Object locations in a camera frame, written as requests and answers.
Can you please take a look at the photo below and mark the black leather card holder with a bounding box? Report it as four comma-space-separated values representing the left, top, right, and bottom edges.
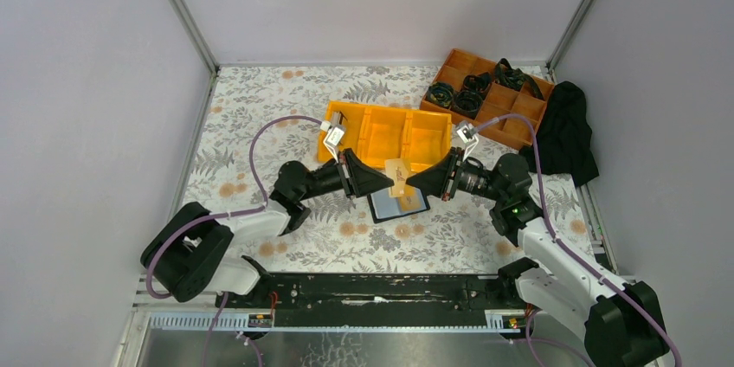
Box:
367, 189, 430, 223

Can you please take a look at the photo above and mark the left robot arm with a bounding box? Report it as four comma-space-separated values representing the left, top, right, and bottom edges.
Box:
140, 149, 394, 303

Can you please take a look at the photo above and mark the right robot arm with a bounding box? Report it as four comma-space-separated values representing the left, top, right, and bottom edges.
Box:
406, 148, 673, 366

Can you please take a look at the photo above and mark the orange logo credit card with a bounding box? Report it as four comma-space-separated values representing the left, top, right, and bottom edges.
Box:
398, 192, 424, 213

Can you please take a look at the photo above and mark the yellow plastic divided bin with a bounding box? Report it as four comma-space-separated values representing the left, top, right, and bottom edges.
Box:
325, 100, 453, 172

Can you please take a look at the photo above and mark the black cloth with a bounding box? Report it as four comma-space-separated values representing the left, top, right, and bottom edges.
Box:
536, 81, 599, 187

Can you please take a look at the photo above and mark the floral patterned table mat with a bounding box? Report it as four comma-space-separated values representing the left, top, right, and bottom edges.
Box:
163, 65, 601, 275

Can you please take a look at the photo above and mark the wooden compartment organizer tray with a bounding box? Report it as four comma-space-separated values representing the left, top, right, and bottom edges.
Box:
420, 48, 555, 150

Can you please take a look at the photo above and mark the dark floral rolled tie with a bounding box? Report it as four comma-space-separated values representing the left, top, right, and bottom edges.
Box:
451, 91, 484, 119

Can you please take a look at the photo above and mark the blue yellow rolled tie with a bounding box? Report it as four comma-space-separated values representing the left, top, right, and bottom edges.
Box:
426, 81, 455, 109

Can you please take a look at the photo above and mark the black rolled tie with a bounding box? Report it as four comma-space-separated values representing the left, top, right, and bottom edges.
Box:
461, 72, 493, 99

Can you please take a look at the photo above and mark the dark green rolled tie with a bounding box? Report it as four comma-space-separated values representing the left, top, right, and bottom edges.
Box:
493, 58, 544, 100

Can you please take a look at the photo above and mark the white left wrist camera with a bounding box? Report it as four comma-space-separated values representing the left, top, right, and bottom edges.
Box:
319, 120, 345, 162

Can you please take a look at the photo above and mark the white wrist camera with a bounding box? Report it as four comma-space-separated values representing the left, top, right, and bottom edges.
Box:
455, 121, 479, 161
319, 120, 345, 162

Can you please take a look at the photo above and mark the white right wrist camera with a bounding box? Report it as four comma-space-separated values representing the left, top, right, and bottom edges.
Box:
455, 121, 479, 161

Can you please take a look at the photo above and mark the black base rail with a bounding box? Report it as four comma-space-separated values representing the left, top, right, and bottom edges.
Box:
216, 273, 531, 330

